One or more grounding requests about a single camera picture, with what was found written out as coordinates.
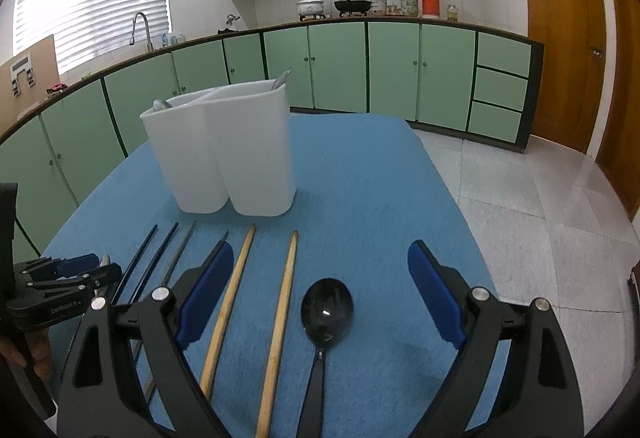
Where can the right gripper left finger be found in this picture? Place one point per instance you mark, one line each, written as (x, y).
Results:
(101, 394)

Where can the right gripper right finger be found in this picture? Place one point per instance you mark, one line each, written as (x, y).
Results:
(538, 395)

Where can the bamboo chopstick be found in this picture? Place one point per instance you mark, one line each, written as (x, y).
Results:
(224, 314)
(269, 387)

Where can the black chopstick gold band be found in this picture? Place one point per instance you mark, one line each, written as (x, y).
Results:
(146, 276)
(133, 262)

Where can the small silver spoon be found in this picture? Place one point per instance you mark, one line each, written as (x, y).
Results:
(160, 105)

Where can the black spoon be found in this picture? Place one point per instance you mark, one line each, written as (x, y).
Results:
(326, 313)

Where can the large silver spoon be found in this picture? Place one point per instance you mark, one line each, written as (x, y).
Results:
(281, 79)

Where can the cardboard box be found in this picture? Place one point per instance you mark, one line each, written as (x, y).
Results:
(26, 78)

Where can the white utensil holder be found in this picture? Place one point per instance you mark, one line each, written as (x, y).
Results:
(226, 145)

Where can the blue table cloth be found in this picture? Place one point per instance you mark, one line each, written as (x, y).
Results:
(365, 190)

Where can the green lower cabinets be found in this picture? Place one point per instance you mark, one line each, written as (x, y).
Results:
(465, 81)

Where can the brown wooden door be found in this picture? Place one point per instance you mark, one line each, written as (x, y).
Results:
(574, 36)

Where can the white pot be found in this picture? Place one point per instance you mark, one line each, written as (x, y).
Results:
(310, 10)

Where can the black wok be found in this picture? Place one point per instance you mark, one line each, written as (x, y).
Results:
(352, 7)

